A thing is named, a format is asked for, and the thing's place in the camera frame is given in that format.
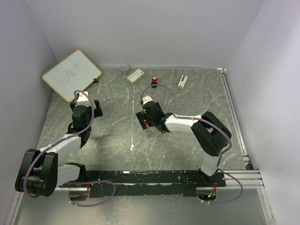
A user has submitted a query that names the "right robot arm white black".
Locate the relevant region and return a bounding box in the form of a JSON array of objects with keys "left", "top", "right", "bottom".
[{"left": 136, "top": 97, "right": 232, "bottom": 187}]

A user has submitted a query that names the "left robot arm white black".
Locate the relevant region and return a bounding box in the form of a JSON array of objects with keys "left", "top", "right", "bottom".
[{"left": 15, "top": 99, "right": 103, "bottom": 196}]

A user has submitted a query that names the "red black stamp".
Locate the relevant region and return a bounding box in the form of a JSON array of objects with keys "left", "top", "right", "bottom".
[{"left": 151, "top": 76, "right": 158, "bottom": 88}]

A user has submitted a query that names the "white green staples box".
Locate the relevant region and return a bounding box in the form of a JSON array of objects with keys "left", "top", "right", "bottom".
[{"left": 127, "top": 69, "right": 145, "bottom": 85}]

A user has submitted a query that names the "white clip tool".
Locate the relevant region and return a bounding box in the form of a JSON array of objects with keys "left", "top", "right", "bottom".
[{"left": 178, "top": 75, "right": 188, "bottom": 89}]

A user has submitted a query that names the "clear cup of paperclips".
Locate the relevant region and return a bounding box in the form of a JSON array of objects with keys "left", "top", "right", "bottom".
[{"left": 120, "top": 64, "right": 129, "bottom": 75}]

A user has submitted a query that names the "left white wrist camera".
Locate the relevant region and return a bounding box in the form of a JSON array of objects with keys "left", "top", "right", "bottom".
[{"left": 76, "top": 91, "right": 90, "bottom": 107}]

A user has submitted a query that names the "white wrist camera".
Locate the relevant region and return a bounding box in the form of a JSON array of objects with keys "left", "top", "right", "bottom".
[
  {"left": 140, "top": 95, "right": 153, "bottom": 105},
  {"left": 76, "top": 91, "right": 90, "bottom": 107}
]

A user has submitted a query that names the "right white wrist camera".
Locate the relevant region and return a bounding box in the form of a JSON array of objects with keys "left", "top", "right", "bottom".
[{"left": 140, "top": 95, "right": 153, "bottom": 105}]

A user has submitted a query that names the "small whiteboard yellow frame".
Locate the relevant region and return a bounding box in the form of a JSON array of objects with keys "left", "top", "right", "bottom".
[{"left": 42, "top": 49, "right": 102, "bottom": 102}]

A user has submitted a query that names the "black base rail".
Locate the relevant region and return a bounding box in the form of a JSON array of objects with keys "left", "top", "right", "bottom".
[{"left": 58, "top": 169, "right": 227, "bottom": 199}]

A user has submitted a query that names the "aluminium frame rail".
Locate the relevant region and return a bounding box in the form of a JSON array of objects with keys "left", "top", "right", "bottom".
[{"left": 217, "top": 68, "right": 265, "bottom": 189}]

